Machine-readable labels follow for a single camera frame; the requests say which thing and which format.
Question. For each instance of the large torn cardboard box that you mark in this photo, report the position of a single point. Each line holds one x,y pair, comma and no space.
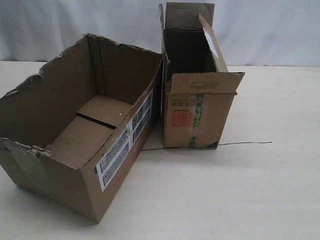
72,131

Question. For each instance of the tall cardboard box with flaps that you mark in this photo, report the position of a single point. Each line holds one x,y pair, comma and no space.
197,88

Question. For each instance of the thin black line marking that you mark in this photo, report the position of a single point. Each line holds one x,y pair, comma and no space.
240,143

